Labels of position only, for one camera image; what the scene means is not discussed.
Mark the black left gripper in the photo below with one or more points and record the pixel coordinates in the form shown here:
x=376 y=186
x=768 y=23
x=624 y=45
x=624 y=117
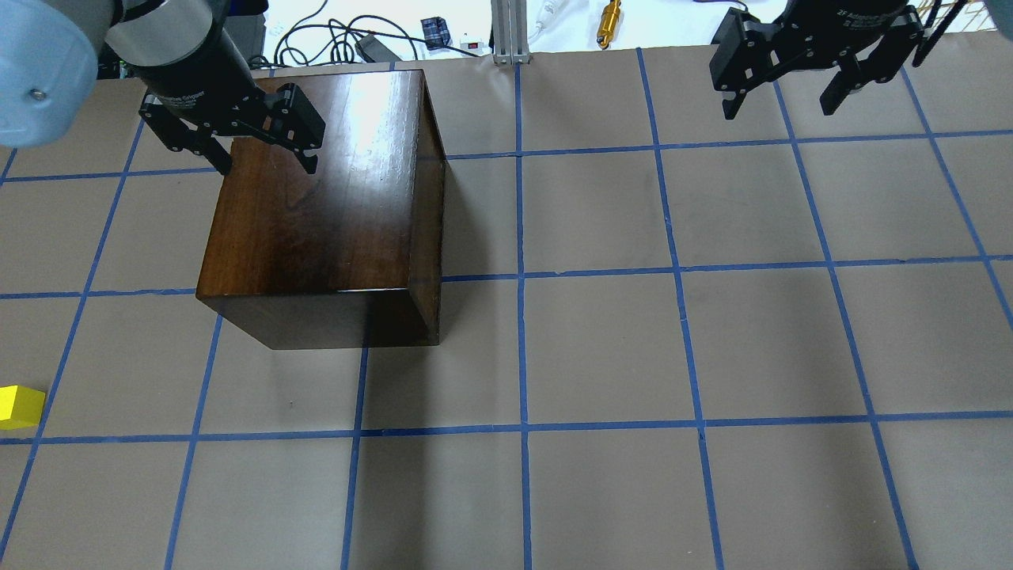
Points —
x=199 y=75

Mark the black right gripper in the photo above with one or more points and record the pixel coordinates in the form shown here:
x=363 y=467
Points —
x=840 y=32

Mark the yellow block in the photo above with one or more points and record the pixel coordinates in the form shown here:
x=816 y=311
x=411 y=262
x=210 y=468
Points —
x=21 y=407

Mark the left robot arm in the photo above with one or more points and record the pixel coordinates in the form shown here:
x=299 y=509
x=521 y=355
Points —
x=50 y=54

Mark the dark wooden drawer cabinet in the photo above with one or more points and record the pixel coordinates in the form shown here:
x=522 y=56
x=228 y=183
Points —
x=349 y=256

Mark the black power adapter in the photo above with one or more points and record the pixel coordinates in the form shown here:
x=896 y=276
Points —
x=371 y=50

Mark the brass cylinder tool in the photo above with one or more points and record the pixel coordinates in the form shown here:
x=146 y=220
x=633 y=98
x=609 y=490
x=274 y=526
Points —
x=608 y=24

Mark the blue plaid small box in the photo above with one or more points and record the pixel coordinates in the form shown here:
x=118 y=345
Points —
x=436 y=34

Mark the white plug with red switch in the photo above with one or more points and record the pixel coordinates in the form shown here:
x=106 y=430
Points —
x=472 y=44

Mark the aluminium frame post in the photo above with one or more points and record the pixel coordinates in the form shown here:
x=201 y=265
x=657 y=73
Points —
x=509 y=32

